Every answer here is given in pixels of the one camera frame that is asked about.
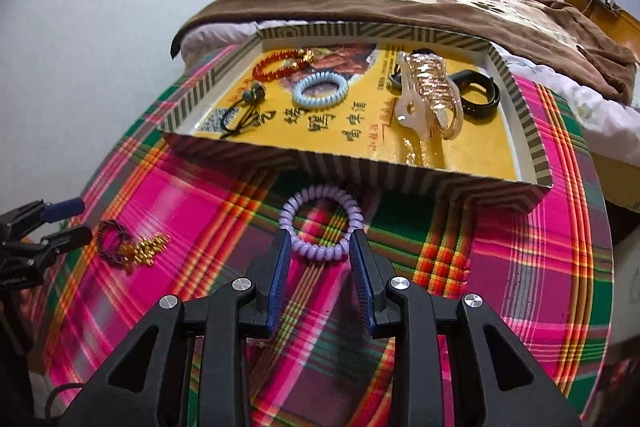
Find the plaid tablecloth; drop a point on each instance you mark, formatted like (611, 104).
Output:
(175, 187)

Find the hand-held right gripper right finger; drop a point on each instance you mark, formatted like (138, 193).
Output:
(362, 277)

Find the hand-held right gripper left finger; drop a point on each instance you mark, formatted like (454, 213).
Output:
(280, 277)

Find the power strip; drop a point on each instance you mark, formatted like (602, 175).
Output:
(602, 1)

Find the striped cardboard box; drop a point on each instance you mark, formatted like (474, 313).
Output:
(350, 172)

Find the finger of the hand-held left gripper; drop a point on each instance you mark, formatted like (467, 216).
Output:
(60, 210)
(70, 239)

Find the clear hair claw clip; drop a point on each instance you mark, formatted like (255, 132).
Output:
(430, 97)

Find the black wide band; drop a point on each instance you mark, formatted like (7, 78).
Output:
(485, 104)

